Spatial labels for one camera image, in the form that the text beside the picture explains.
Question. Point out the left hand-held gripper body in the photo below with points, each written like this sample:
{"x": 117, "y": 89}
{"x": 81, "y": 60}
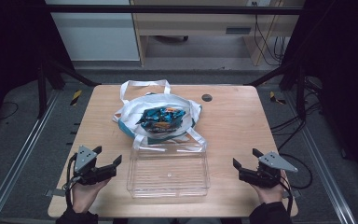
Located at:
{"x": 85, "y": 157}

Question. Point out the pile of blue snack packets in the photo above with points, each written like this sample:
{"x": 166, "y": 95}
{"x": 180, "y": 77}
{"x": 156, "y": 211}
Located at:
{"x": 160, "y": 118}

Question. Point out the aluminium floor rail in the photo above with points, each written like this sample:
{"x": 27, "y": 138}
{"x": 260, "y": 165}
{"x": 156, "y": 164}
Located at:
{"x": 15, "y": 168}
{"x": 326, "y": 174}

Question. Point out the white cabinet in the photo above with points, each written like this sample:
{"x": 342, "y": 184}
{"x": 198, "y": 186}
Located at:
{"x": 96, "y": 37}

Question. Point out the black horizontal frame bar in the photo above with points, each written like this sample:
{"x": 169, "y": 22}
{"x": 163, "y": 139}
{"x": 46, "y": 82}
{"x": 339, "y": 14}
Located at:
{"x": 167, "y": 9}

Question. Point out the clear plastic tray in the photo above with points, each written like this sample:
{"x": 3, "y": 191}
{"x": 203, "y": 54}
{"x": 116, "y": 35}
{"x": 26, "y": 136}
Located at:
{"x": 167, "y": 186}

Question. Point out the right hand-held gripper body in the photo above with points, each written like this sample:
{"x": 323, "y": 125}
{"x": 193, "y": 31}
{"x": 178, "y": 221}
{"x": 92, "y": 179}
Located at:
{"x": 275, "y": 160}

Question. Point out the person's left hand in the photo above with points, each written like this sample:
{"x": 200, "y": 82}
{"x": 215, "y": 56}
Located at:
{"x": 84, "y": 196}

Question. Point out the yellow and black tape strip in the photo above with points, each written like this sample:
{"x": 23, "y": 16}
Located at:
{"x": 76, "y": 97}
{"x": 275, "y": 98}

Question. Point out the black metal stand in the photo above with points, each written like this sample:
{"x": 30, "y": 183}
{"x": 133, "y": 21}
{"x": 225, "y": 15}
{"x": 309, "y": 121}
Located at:
{"x": 300, "y": 93}
{"x": 42, "y": 90}

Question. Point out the white and teal tote bag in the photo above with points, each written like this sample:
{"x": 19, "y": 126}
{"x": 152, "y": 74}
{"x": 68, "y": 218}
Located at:
{"x": 130, "y": 112}

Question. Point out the dark curtain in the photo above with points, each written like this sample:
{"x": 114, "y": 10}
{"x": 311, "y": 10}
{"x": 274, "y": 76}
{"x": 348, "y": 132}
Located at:
{"x": 9, "y": 46}
{"x": 345, "y": 77}

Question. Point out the person's right hand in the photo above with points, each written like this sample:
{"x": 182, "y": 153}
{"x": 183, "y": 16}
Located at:
{"x": 272, "y": 194}

